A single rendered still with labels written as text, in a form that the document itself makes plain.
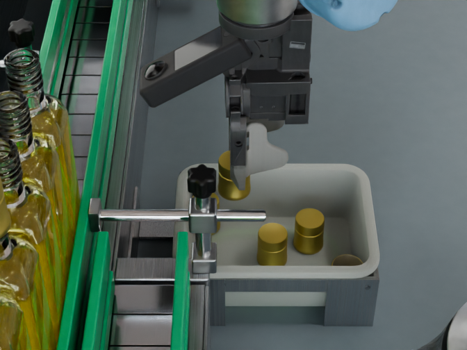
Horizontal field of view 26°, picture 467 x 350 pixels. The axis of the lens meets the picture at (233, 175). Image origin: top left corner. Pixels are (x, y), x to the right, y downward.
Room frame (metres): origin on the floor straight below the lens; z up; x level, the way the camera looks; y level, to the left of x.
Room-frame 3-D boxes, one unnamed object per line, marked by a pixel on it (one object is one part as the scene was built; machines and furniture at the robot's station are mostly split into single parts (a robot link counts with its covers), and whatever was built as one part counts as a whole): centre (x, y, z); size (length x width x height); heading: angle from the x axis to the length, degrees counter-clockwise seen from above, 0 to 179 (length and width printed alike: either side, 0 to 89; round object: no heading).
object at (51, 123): (0.69, 0.18, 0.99); 0.06 x 0.06 x 0.21; 1
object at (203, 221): (0.69, 0.05, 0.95); 0.17 x 0.03 x 0.12; 90
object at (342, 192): (0.80, -0.05, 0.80); 0.22 x 0.17 x 0.09; 90
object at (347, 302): (0.80, -0.02, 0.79); 0.27 x 0.17 x 0.08; 90
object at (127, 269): (0.68, 0.07, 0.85); 0.09 x 0.04 x 0.07; 90
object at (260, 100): (0.80, -0.03, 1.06); 0.09 x 0.08 x 0.12; 92
